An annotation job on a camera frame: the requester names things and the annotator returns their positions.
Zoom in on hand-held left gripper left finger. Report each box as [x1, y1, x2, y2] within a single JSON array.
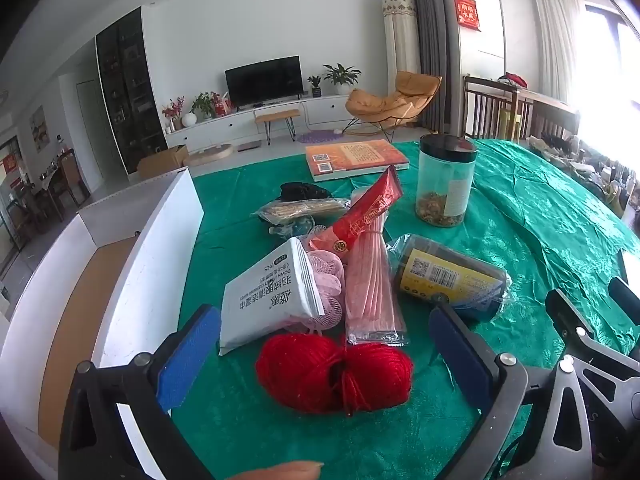
[[59, 304, 222, 480]]

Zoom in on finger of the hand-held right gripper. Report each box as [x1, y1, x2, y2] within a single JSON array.
[[608, 276, 640, 318], [545, 288, 640, 386]]

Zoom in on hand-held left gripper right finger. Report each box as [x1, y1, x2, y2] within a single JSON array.
[[428, 304, 593, 480]]

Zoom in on white wet wipes packet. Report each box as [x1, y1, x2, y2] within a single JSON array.
[[218, 237, 326, 357]]

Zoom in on white cardboard box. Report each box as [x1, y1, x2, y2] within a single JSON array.
[[0, 166, 206, 466]]

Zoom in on red yarn ball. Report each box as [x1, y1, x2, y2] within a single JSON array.
[[255, 332, 415, 416]]

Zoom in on person's left hand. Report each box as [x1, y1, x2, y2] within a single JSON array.
[[234, 461, 324, 480]]

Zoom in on dark wrapped can yellow label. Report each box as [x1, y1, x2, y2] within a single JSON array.
[[387, 234, 512, 322]]

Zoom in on green tablecloth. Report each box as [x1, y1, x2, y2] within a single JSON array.
[[165, 137, 640, 480]]

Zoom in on pink stick packet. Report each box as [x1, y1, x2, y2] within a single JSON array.
[[344, 187, 407, 347]]

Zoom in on row of small ornaments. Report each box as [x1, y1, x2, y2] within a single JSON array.
[[530, 130, 640, 226]]

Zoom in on pink mesh sponge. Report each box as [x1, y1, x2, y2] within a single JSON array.
[[306, 250, 347, 333]]

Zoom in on teal patterned pouch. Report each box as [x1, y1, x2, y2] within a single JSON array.
[[270, 217, 318, 238]]

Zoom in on red foil packet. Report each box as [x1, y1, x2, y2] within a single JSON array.
[[309, 165, 404, 256]]

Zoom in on clear jar black lid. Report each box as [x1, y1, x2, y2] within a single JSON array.
[[415, 133, 478, 228]]

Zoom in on bag of wooden sticks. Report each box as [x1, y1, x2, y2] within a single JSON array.
[[251, 197, 352, 226]]

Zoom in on brown cardboard box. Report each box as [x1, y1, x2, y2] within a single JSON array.
[[136, 144, 190, 180]]

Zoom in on black cloth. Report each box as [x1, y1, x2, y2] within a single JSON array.
[[279, 181, 333, 203]]

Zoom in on beige pet bed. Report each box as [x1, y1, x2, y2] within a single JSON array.
[[190, 143, 235, 166]]

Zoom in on brown dining chair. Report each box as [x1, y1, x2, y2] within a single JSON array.
[[57, 147, 91, 206]]

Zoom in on orange book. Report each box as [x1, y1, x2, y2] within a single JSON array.
[[305, 139, 411, 182]]

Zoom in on white television cabinet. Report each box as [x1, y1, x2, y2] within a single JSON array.
[[164, 94, 361, 153]]

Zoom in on red flowers in white vase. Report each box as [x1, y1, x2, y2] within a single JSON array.
[[162, 97, 197, 128]]

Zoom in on bushy green potted plant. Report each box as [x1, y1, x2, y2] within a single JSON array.
[[191, 92, 216, 121]]

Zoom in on wooden bench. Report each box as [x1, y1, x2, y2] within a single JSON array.
[[254, 108, 302, 145]]

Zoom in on orange lounge chair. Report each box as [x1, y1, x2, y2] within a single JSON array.
[[344, 71, 443, 143]]

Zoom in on white curtain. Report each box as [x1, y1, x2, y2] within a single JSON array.
[[531, 0, 586, 111]]

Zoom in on dark display cabinet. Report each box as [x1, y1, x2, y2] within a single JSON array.
[[95, 6, 168, 175]]

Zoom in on black television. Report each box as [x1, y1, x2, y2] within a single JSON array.
[[224, 55, 304, 110]]

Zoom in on large potted plant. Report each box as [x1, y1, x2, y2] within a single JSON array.
[[322, 63, 362, 96]]

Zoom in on covered standing air conditioner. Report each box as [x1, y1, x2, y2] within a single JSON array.
[[381, 0, 422, 133]]

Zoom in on grey curtain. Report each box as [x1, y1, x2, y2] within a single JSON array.
[[395, 0, 463, 136]]

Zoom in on framed wall picture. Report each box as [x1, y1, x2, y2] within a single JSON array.
[[29, 105, 50, 153]]

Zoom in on red wall hanging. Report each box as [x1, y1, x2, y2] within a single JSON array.
[[453, 0, 482, 31]]

